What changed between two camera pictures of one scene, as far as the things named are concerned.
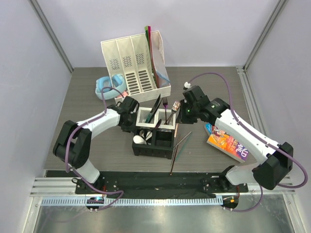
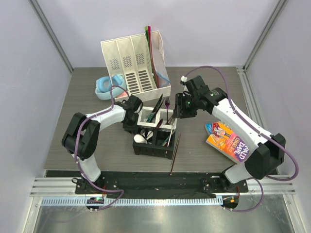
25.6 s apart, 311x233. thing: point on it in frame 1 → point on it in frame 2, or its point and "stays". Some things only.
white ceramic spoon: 138,139 stays
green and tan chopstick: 183,147 → 165,142
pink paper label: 125,93 stays
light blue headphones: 116,81 stays
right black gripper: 181,118 → 181,112
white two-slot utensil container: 158,114 stays
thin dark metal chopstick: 190,132 → 170,134
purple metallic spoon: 158,124 stays
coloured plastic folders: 160,79 stays
